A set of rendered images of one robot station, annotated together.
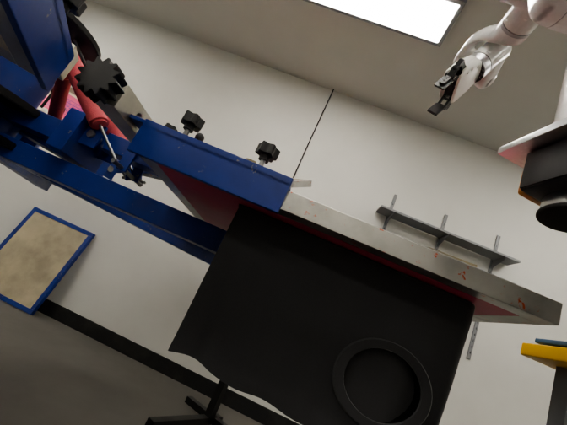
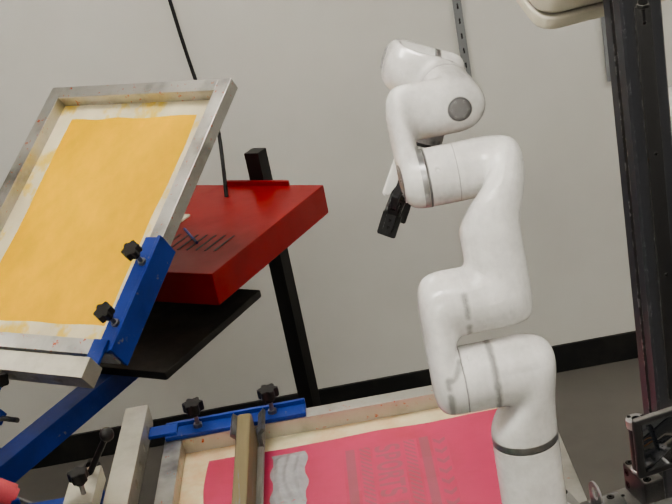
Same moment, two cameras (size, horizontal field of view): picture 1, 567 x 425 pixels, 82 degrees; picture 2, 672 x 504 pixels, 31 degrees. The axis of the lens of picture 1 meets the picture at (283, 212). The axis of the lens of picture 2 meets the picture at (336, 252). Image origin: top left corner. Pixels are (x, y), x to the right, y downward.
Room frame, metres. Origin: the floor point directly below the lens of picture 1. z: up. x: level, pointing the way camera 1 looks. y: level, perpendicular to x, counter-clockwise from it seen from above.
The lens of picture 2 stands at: (-1.10, 0.00, 2.22)
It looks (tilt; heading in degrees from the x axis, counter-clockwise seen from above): 22 degrees down; 355
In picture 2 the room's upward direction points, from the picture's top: 11 degrees counter-clockwise
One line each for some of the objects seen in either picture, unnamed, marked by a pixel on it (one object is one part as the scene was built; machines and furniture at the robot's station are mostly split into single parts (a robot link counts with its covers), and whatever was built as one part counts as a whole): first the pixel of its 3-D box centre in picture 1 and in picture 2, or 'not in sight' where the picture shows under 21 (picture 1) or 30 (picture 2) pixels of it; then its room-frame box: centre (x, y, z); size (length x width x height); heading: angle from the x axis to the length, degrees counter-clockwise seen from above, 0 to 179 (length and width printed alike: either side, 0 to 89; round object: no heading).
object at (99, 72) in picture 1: (105, 85); not in sight; (0.53, 0.37, 1.02); 0.07 x 0.06 x 0.07; 83
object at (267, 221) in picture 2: not in sight; (206, 239); (2.09, 0.09, 1.06); 0.61 x 0.46 x 0.12; 143
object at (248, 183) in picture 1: (212, 169); not in sight; (0.58, 0.15, 0.97); 0.30 x 0.05 x 0.07; 83
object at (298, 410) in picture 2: not in sight; (238, 429); (1.13, 0.09, 0.97); 0.30 x 0.05 x 0.07; 83
